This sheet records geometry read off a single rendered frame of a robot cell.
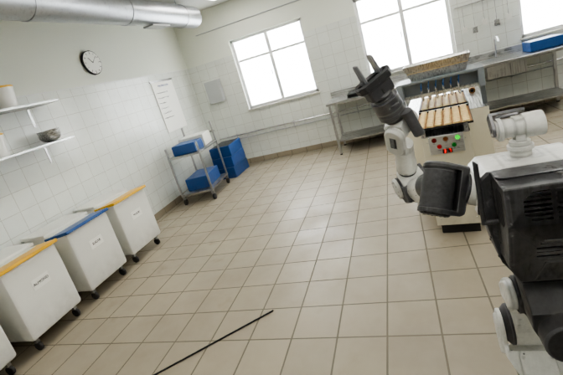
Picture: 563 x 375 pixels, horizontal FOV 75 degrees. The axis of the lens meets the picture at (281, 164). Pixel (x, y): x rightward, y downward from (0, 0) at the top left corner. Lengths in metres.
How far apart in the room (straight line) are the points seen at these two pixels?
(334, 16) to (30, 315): 5.67
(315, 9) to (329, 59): 0.84
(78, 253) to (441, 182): 3.47
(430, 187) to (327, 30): 5.70
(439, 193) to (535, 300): 0.36
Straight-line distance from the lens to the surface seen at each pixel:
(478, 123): 3.69
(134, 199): 4.59
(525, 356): 1.68
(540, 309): 1.22
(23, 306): 3.72
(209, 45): 7.33
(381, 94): 1.16
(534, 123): 1.14
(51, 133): 4.56
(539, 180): 1.02
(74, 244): 4.00
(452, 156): 3.04
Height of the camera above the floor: 1.63
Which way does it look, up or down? 14 degrees down
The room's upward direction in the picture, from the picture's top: 16 degrees counter-clockwise
